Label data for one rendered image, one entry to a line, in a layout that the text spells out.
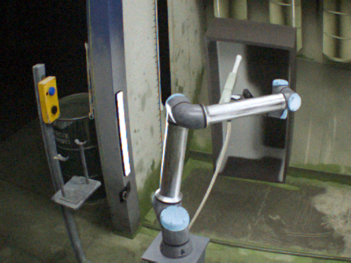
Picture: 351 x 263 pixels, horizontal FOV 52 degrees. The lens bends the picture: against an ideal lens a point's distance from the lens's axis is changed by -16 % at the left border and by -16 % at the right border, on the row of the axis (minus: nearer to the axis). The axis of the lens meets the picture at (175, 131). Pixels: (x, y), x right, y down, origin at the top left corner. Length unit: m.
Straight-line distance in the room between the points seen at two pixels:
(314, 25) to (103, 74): 2.26
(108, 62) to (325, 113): 2.29
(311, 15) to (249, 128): 1.43
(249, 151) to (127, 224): 1.17
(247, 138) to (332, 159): 1.04
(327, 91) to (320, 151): 0.62
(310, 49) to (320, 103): 0.56
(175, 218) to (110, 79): 1.02
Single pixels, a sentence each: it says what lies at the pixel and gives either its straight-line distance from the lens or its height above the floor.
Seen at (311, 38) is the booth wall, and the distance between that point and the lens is 4.12.
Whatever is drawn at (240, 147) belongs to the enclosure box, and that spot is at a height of 0.54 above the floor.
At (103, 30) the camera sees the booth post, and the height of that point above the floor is 1.72.
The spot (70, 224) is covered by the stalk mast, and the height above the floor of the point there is 0.47.
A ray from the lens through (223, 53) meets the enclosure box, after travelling 3.05.
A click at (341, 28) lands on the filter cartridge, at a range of 3.68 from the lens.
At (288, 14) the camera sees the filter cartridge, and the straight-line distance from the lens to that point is 3.72.
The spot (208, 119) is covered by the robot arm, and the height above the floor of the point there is 1.44.
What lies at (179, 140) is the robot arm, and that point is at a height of 1.28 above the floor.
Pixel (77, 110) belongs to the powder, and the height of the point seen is 0.86.
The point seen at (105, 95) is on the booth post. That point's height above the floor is 1.26.
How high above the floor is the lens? 2.28
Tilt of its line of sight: 27 degrees down
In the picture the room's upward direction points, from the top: 2 degrees counter-clockwise
